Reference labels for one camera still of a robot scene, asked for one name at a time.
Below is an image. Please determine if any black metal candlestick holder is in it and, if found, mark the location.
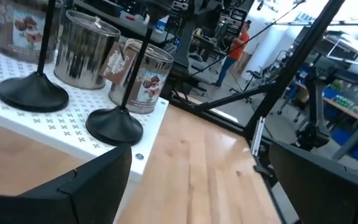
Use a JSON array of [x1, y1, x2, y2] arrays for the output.
[[85, 0, 170, 146], [0, 0, 70, 113]]

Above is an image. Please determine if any tin can with flower label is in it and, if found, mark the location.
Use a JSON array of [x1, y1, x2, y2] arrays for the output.
[[0, 0, 64, 65]]

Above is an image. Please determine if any tin can with brown tag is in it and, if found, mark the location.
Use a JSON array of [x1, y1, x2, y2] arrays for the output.
[[99, 39, 175, 114]]

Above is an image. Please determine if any person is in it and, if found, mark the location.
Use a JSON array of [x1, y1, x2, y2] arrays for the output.
[[211, 20, 252, 90]]

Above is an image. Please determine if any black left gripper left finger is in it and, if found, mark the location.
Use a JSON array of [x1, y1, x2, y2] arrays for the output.
[[0, 143, 132, 224]]

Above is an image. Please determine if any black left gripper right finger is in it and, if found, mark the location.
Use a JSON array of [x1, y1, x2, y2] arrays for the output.
[[268, 141, 358, 224]]

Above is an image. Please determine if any plain silver lidded tin can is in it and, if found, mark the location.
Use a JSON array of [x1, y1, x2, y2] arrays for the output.
[[53, 9, 121, 91]]

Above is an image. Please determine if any black office chair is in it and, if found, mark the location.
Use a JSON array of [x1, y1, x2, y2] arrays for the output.
[[246, 70, 269, 105]]

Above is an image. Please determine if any white perforated metal shelf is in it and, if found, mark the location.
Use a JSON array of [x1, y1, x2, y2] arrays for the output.
[[0, 29, 170, 223]]

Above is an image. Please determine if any silver metal bracket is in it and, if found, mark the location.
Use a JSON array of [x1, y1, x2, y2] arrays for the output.
[[250, 116, 265, 156]]

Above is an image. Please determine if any black aluminium table frame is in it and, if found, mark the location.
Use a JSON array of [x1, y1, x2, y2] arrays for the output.
[[168, 0, 347, 224]]

